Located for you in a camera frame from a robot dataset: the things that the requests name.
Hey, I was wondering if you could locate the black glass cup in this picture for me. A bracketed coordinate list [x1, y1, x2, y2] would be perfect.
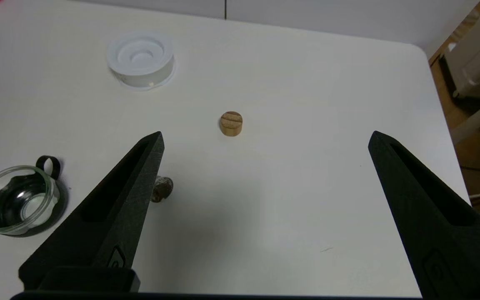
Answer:
[0, 155, 69, 237]

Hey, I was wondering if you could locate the white furniture bar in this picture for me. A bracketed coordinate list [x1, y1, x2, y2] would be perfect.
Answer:
[450, 90, 480, 145]

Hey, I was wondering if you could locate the white tape roll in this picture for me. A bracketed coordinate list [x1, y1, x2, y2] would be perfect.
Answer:
[107, 32, 177, 89]

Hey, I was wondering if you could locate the small wooden cylinder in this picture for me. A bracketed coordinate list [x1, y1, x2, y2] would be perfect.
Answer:
[219, 111, 243, 137]

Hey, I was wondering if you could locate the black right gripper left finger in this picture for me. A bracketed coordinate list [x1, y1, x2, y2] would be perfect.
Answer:
[18, 131, 165, 292]

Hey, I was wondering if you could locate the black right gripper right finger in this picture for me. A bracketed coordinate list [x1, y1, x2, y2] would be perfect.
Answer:
[368, 130, 480, 300]

